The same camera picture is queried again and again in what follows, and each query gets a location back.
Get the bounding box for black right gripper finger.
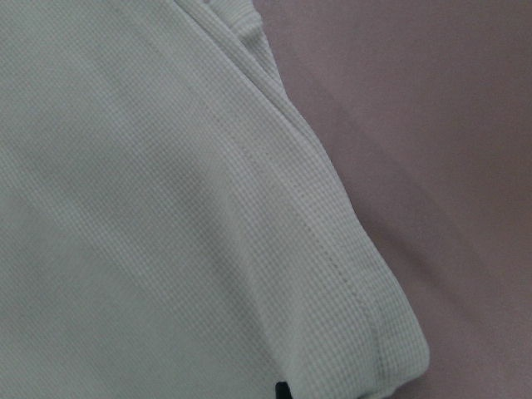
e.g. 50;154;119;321
275;382;292;399

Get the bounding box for olive green long-sleeve shirt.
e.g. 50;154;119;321
1;1;430;398

